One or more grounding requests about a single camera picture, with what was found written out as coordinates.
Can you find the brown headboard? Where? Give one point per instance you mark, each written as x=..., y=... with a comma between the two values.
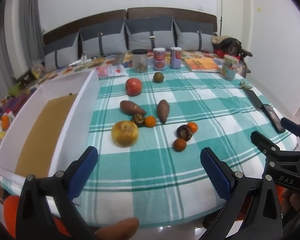
x=165, y=12

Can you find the black smartphone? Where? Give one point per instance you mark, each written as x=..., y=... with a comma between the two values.
x=273, y=118

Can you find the clear jar black lid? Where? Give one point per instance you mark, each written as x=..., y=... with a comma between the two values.
x=139, y=60

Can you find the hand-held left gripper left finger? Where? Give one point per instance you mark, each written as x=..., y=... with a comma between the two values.
x=84, y=173

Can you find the white door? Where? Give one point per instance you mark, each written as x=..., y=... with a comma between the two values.
x=233, y=7

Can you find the person's right hand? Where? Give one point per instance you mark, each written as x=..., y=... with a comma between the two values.
x=293, y=202

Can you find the sweet potato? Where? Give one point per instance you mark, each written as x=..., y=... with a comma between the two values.
x=131, y=107
x=163, y=110

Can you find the green orange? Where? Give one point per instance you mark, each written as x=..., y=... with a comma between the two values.
x=158, y=77

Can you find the white packet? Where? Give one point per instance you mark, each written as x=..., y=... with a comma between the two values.
x=117, y=70

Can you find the clear jar colourful label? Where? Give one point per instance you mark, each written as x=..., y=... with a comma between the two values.
x=229, y=67

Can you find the white cardboard box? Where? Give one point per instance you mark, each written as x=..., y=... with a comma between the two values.
x=72, y=120

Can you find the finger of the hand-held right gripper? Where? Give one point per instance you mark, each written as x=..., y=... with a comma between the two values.
x=293, y=128
x=266, y=146

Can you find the dark bag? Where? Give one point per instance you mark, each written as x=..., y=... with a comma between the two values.
x=230, y=43

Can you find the red label can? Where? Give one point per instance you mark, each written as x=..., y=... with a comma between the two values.
x=159, y=59

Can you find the person's left hand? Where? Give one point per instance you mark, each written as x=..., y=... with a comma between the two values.
x=117, y=227

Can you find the orange book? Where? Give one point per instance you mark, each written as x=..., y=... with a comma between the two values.
x=201, y=64

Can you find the dark brown mangosteen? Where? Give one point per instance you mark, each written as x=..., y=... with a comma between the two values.
x=138, y=120
x=184, y=132

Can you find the teal checked cloth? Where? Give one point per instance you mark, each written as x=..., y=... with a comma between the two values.
x=165, y=180

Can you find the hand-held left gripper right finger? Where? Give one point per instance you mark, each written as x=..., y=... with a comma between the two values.
x=215, y=173

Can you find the dark orange tangerine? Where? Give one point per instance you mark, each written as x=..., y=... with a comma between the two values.
x=179, y=144

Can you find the red tomato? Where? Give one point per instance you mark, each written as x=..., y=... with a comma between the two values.
x=133, y=86

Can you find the pile of colourful items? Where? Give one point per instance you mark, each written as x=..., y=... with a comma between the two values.
x=7, y=115

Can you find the small orange tangerine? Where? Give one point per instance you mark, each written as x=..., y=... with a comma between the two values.
x=150, y=121
x=193, y=127

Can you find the orange stool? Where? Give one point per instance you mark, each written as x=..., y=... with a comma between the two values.
x=11, y=210

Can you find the pink packet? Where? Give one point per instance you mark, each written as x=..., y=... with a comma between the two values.
x=102, y=72

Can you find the grey pillow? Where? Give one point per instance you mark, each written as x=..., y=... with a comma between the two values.
x=192, y=36
x=61, y=52
x=102, y=40
x=150, y=33

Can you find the yellow pomegranate fruit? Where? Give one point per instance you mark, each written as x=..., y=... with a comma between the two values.
x=125, y=133

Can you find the purple label can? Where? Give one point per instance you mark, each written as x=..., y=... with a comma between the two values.
x=175, y=58

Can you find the white charger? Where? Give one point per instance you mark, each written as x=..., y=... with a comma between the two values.
x=85, y=58

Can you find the clear snack bag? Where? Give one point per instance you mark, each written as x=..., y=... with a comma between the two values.
x=38, y=69

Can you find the white wall socket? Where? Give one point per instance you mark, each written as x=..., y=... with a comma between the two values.
x=200, y=6

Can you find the bunch of keys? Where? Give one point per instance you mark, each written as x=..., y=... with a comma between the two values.
x=245, y=85

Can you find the grey curtain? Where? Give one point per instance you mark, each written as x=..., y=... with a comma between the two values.
x=27, y=17

